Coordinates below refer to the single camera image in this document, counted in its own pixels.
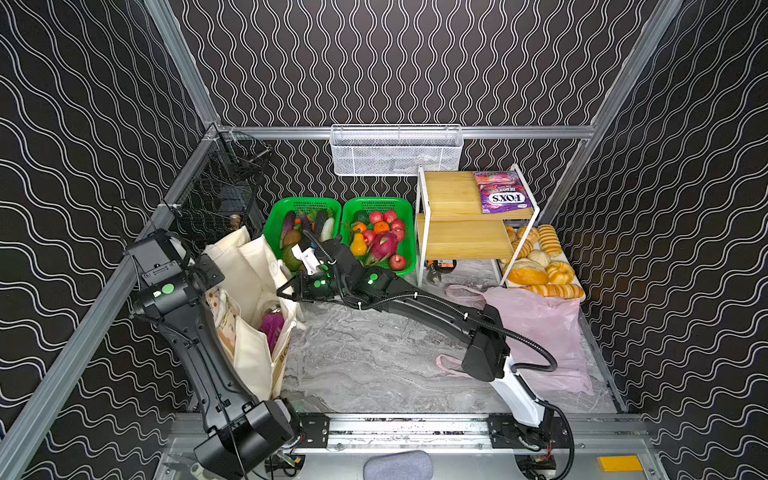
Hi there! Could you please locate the cream canvas tote bag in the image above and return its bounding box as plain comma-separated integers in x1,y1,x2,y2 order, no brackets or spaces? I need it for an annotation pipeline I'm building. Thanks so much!
204,227,306,400

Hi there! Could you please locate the purple candy bag shelf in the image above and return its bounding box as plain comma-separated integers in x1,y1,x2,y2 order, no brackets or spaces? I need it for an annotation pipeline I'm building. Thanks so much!
259,309,285,352

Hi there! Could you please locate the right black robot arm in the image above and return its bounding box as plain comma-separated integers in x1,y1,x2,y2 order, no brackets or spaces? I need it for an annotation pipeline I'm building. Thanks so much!
276,237,572,451

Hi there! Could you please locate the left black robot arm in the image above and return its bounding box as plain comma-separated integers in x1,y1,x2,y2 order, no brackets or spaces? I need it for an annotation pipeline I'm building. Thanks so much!
127,229,301,479

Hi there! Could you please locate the pink plastic grocery bag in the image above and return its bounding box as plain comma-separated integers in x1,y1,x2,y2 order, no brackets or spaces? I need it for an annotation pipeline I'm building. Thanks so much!
446,285,593,395

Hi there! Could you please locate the green cabbage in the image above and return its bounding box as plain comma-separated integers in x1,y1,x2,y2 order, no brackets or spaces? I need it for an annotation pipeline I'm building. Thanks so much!
282,244,304,272

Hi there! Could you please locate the yellow pear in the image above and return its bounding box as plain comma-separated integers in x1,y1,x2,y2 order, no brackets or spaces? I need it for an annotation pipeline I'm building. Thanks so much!
349,233,368,257

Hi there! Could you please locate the purple eggplant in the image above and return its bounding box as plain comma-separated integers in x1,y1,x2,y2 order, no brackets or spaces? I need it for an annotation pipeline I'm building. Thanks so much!
280,210,296,248

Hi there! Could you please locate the left green plastic basket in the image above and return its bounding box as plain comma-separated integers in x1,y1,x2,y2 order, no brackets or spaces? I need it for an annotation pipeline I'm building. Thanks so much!
263,197,341,261

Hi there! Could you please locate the green plastic basket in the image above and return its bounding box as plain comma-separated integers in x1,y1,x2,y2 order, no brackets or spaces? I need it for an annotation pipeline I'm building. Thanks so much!
341,197,418,276
263,197,341,261

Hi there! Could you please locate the pink dragon fruit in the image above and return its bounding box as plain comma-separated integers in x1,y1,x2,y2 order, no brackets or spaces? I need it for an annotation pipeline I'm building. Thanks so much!
364,231,399,265

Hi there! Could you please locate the red apple front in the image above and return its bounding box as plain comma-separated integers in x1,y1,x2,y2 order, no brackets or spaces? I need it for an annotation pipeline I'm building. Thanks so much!
389,254,407,271

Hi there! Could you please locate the orange tangerine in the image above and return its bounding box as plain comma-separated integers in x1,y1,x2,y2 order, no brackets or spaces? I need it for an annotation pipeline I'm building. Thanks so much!
373,221,391,234

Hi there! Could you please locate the right green plastic basket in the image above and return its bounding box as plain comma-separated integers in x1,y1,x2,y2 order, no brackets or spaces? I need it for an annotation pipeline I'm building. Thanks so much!
341,197,418,276

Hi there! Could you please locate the white wooden two-tier shelf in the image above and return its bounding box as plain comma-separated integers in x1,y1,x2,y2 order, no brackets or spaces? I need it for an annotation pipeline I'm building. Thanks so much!
414,164,541,286

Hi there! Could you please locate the grey padded cushion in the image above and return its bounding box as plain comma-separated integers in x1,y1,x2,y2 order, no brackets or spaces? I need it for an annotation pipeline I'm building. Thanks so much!
363,450,434,480

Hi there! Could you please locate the purple Fox's berries candy bag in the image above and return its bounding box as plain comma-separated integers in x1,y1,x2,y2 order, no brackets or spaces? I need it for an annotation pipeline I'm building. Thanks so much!
473,171,532,214

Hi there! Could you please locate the tray of bread rolls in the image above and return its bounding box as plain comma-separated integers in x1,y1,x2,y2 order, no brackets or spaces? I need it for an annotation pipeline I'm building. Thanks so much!
499,224,586,301

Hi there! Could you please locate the yellow block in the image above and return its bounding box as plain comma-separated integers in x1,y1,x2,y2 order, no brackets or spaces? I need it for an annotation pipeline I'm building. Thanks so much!
597,455,644,473

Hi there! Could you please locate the black wire wall rack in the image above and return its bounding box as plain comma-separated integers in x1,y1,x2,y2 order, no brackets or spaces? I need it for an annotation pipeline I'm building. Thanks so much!
168,129,274,248

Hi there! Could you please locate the white wire wall basket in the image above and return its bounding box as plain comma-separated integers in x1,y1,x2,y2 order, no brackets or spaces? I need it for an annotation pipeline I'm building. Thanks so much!
330,124,464,177

